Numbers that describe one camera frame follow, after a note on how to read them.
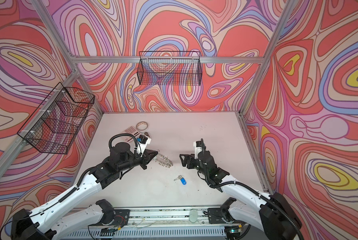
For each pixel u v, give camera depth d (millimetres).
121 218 719
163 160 730
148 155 651
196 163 718
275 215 406
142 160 631
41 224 392
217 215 734
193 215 717
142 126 1085
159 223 727
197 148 735
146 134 1044
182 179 862
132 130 1066
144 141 620
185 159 732
